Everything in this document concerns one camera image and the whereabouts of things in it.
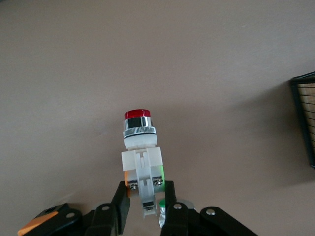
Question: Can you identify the orange control box with hole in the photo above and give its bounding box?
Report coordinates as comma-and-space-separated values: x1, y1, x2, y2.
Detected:
17, 203, 69, 236

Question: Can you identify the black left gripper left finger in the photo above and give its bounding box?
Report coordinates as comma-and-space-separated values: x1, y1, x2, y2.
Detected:
31, 181, 131, 236

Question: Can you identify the black wire mesh basket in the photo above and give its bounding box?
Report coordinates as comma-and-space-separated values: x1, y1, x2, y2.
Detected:
290, 71, 315, 169

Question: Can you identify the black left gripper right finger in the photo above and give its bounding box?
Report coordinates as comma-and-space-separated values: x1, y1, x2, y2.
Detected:
159, 180, 258, 236

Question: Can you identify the green push button switch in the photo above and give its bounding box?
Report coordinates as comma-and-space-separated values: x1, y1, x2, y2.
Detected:
158, 199, 168, 228

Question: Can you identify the red push button switch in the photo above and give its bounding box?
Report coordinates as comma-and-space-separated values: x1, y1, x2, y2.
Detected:
121, 109, 165, 219

